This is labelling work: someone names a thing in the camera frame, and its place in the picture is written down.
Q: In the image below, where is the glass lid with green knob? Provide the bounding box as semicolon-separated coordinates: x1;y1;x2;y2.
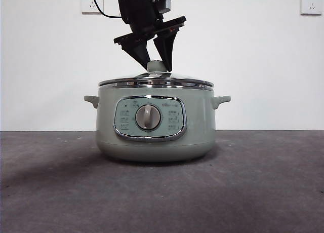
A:
98;61;215;89

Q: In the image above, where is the pale green electric cooking pot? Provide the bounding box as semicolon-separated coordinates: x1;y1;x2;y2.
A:
84;85;231;163

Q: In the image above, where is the black cable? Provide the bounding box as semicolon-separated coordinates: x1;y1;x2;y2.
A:
90;0;124;18

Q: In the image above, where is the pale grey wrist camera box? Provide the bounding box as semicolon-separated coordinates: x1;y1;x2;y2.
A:
158;0;176;15

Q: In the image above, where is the white wall socket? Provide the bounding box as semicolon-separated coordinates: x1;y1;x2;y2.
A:
300;0;319;16
80;0;104;15

